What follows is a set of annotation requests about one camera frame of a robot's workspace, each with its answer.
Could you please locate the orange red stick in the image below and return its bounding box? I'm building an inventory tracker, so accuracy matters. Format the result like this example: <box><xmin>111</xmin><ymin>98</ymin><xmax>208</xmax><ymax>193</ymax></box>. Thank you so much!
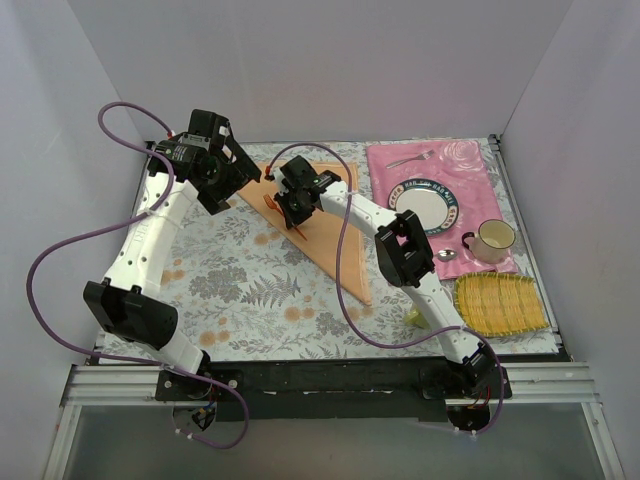
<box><xmin>263</xmin><ymin>194</ymin><xmax>307</xmax><ymax>241</ymax></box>

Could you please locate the orange satin napkin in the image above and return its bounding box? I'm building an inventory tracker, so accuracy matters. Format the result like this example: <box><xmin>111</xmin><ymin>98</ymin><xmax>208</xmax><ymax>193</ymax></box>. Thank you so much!
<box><xmin>239</xmin><ymin>180</ymin><xmax>372</xmax><ymax>306</ymax></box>

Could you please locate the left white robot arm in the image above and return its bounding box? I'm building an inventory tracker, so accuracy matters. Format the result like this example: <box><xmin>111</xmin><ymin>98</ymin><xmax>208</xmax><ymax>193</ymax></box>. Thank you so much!
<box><xmin>83</xmin><ymin>109</ymin><xmax>261</xmax><ymax>400</ymax></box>

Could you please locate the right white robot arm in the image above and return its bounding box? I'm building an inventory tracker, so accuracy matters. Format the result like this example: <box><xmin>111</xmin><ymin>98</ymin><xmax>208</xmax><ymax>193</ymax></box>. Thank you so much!
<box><xmin>265</xmin><ymin>156</ymin><xmax>506</xmax><ymax>400</ymax></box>

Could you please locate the silver fork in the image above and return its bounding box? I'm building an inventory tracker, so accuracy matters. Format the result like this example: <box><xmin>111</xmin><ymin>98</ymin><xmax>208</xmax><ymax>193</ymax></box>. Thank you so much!
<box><xmin>386</xmin><ymin>149</ymin><xmax>435</xmax><ymax>169</ymax></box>

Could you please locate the white plate green rim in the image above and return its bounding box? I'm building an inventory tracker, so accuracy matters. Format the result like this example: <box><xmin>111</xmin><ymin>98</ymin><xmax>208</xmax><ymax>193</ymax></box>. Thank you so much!
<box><xmin>388</xmin><ymin>178</ymin><xmax>460</xmax><ymax>236</ymax></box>

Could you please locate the silver spoon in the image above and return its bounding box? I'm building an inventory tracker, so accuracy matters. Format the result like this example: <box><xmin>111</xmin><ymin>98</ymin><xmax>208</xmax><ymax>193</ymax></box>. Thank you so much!
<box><xmin>436</xmin><ymin>249</ymin><xmax>458</xmax><ymax>262</ymax></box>

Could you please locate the yellow-green mug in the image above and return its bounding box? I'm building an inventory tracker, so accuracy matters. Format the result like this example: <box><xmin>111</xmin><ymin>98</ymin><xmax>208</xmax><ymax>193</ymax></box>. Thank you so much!
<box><xmin>404</xmin><ymin>308</ymin><xmax>429</xmax><ymax>329</ymax></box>

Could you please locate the pink floral placemat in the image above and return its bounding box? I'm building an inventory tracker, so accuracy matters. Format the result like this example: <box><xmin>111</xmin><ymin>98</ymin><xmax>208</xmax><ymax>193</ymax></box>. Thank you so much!
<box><xmin>367</xmin><ymin>140</ymin><xmax>518</xmax><ymax>280</ymax></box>

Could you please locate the cream enamel mug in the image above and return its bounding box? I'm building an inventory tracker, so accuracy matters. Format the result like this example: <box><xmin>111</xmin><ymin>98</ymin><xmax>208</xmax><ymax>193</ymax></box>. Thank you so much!
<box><xmin>461</xmin><ymin>219</ymin><xmax>516</xmax><ymax>265</ymax></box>

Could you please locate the yellow woven bamboo basket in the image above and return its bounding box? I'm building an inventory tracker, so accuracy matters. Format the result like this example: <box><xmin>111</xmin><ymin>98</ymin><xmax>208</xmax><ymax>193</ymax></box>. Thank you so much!
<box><xmin>454</xmin><ymin>272</ymin><xmax>550</xmax><ymax>337</ymax></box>

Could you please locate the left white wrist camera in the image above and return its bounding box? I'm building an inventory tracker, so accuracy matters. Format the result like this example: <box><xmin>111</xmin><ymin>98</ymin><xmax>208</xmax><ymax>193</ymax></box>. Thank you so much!
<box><xmin>218</xmin><ymin>125</ymin><xmax>236</xmax><ymax>163</ymax></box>

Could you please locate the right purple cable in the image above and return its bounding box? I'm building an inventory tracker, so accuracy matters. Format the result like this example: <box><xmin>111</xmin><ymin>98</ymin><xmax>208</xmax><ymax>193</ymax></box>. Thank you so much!
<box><xmin>264</xmin><ymin>143</ymin><xmax>504</xmax><ymax>437</ymax></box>

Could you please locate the purple cable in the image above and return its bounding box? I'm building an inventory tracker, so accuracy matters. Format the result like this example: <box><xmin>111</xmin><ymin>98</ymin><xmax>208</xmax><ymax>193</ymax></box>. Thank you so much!
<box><xmin>27</xmin><ymin>102</ymin><xmax>251</xmax><ymax>450</ymax></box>
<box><xmin>264</xmin><ymin>143</ymin><xmax>504</xmax><ymax>437</ymax></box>

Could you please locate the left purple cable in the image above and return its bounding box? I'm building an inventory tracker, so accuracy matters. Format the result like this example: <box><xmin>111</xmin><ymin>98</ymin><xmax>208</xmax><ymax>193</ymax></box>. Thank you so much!
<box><xmin>27</xmin><ymin>102</ymin><xmax>251</xmax><ymax>450</ymax></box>

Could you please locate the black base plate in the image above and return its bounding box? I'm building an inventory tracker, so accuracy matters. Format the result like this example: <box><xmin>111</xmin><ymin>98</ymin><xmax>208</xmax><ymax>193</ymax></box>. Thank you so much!
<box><xmin>155</xmin><ymin>357</ymin><xmax>499</xmax><ymax>422</ymax></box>

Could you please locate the aluminium frame rail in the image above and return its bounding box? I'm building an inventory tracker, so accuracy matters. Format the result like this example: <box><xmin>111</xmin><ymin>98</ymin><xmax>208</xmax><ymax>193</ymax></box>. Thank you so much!
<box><xmin>45</xmin><ymin>358</ymin><xmax>625</xmax><ymax>479</ymax></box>

